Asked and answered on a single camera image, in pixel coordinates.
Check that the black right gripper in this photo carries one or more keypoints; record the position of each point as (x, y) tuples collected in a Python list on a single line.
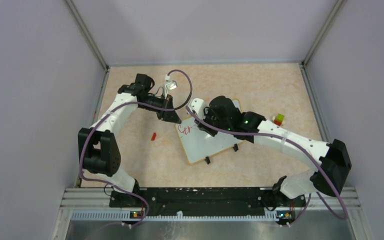
[(204, 126)]

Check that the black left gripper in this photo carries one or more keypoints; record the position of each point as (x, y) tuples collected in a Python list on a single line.
[(170, 116)]

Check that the red marker cap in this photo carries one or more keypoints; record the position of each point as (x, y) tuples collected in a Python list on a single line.
[(153, 136)]

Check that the yellow framed whiteboard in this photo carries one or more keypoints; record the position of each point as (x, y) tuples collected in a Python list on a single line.
[(198, 144)]

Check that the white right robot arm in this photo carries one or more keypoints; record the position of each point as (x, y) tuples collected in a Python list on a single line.
[(328, 162)]

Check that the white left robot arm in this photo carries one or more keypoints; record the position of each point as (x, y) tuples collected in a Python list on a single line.
[(99, 153)]

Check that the red green toy brick car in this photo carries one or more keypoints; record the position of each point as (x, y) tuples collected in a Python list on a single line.
[(278, 119)]

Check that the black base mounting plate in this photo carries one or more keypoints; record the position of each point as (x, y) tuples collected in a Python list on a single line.
[(216, 209)]

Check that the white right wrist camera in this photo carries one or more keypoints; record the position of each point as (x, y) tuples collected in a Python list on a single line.
[(197, 106)]

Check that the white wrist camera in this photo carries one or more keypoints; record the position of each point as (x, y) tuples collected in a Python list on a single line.
[(168, 86), (197, 106)]

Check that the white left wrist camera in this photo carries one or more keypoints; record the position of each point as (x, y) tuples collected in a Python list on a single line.
[(168, 86)]

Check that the white toothed cable duct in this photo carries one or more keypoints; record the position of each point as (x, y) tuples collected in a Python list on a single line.
[(127, 216)]

